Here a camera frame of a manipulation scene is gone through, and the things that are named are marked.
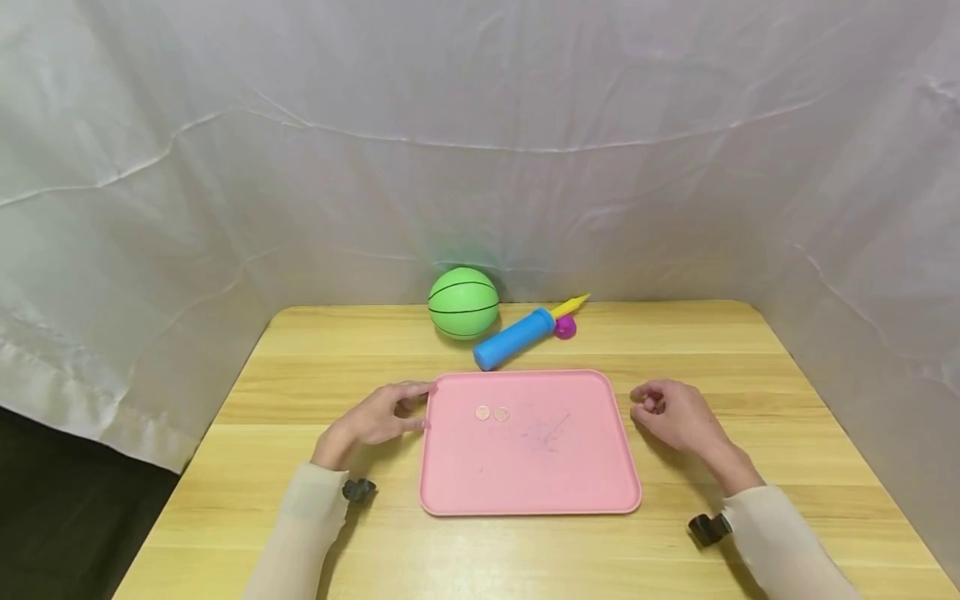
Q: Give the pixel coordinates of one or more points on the person's left hand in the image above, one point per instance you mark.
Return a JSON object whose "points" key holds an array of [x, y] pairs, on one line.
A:
{"points": [[371, 423]]}

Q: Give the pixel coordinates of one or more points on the person's right hand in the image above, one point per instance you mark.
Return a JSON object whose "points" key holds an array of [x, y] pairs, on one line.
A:
{"points": [[681, 417]]}

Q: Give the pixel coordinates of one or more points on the person's right index finger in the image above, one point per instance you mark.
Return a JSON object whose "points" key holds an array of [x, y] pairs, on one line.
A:
{"points": [[649, 387]]}

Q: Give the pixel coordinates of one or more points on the person's left index finger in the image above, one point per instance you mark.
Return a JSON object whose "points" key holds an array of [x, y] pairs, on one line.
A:
{"points": [[412, 387]]}

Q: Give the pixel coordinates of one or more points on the person's left fingers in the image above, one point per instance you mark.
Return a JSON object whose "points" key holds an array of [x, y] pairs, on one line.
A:
{"points": [[405, 405]]}

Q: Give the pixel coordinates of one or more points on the person's right fingers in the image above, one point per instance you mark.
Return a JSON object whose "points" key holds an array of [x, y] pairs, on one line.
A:
{"points": [[654, 404]]}

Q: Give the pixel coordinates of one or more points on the person's left thumb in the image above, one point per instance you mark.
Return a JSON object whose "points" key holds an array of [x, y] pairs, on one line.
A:
{"points": [[409, 425]]}

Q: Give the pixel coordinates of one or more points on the person's right thumb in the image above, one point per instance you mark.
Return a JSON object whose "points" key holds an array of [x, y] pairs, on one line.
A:
{"points": [[643, 415]]}

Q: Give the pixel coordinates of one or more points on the person's left forearm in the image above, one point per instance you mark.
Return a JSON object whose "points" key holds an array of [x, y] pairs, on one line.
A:
{"points": [[300, 533]]}

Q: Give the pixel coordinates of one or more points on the person's right forearm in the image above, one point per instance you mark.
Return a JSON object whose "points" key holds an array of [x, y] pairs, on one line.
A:
{"points": [[780, 533]]}

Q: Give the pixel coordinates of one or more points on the black wrist band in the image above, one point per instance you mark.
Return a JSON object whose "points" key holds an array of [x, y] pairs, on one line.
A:
{"points": [[709, 529], [360, 490]]}

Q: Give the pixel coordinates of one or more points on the green ball with black lines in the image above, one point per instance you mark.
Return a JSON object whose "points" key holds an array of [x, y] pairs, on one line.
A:
{"points": [[463, 304]]}

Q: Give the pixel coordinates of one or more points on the blue hand air pump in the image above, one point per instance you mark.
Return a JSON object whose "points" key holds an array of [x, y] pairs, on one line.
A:
{"points": [[514, 340]]}

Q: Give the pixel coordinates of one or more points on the pink plastic tray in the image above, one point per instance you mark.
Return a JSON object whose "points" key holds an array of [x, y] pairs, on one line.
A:
{"points": [[529, 467]]}

